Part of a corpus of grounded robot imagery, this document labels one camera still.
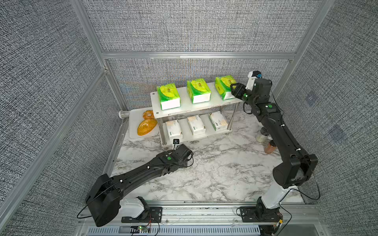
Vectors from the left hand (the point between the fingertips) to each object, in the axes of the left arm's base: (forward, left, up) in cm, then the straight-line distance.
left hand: (182, 159), depth 82 cm
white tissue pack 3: (+25, -25, +1) cm, 35 cm away
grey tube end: (+45, +46, -9) cm, 65 cm away
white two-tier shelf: (+19, -3, +23) cm, 30 cm away
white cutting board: (+43, +36, -10) cm, 57 cm away
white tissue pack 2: (+23, -9, +1) cm, 25 cm away
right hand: (+27, -29, +32) cm, 51 cm away
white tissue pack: (+21, +5, 0) cm, 21 cm away
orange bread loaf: (+30, +25, -6) cm, 40 cm away
